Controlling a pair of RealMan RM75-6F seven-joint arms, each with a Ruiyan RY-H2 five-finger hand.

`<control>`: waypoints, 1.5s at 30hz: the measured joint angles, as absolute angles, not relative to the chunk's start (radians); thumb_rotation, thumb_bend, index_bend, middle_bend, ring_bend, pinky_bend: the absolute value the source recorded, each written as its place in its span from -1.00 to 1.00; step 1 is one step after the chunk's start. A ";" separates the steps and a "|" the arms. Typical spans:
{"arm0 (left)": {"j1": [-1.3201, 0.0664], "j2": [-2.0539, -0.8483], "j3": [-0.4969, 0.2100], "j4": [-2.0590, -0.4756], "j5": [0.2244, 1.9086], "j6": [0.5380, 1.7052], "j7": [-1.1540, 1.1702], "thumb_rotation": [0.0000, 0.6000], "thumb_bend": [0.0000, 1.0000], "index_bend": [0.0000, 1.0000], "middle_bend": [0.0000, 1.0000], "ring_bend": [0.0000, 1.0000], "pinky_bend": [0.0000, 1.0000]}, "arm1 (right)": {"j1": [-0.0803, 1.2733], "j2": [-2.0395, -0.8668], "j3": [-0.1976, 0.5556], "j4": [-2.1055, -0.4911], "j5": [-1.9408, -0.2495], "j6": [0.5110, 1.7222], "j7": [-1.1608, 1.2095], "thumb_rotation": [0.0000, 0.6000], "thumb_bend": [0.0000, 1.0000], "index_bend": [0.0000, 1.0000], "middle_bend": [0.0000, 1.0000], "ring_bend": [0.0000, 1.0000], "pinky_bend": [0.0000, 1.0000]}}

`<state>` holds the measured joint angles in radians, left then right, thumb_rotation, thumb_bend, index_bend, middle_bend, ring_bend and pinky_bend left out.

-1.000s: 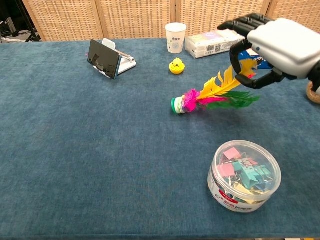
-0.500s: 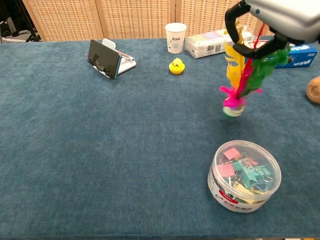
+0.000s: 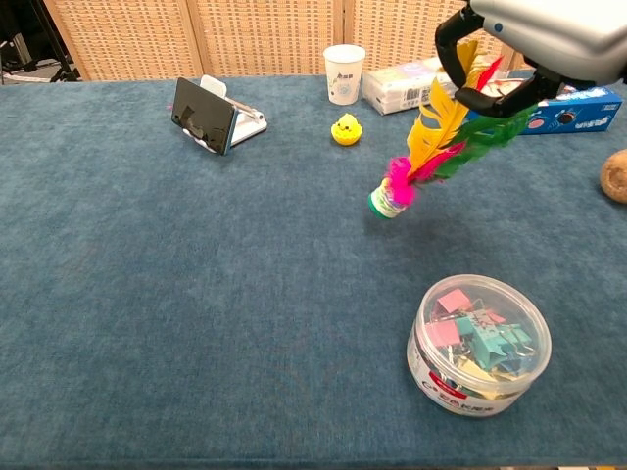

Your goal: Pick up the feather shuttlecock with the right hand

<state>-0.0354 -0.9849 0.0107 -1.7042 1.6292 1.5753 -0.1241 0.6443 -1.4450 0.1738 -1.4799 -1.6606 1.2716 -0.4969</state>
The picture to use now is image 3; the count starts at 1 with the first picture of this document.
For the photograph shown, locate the white paper cup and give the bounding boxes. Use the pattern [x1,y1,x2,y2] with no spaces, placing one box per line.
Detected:
[322,43,367,107]

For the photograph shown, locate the yellow chick toy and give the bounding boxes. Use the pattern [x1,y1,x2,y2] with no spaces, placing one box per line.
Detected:
[330,113,364,147]

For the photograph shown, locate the blue cookie box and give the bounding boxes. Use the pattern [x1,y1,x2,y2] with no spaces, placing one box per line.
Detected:
[464,74,624,137]

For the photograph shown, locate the brown round fruit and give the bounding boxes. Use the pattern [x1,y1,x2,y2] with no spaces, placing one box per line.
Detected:
[600,149,627,206]

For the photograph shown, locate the white phone stand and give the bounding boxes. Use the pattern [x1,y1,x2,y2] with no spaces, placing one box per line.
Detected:
[183,74,268,156]

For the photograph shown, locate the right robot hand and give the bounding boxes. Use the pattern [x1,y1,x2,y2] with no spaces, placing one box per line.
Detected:
[434,0,627,118]

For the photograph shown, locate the black smartphone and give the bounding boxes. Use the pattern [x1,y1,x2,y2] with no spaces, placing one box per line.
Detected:
[170,76,239,157]

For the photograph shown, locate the woven rattan folding screen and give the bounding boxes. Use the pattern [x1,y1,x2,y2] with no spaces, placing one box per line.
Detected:
[42,0,627,82]

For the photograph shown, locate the clear tub of binder clips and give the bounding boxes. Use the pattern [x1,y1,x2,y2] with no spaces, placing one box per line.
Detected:
[406,273,554,418]

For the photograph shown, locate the colourful feather shuttlecock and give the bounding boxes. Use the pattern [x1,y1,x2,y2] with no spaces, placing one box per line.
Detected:
[367,39,539,220]

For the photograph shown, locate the blue table cloth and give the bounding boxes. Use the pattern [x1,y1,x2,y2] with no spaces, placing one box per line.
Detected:
[0,67,627,466]

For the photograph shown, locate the pack of tissue packets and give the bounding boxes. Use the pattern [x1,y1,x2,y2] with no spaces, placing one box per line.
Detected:
[362,50,498,117]

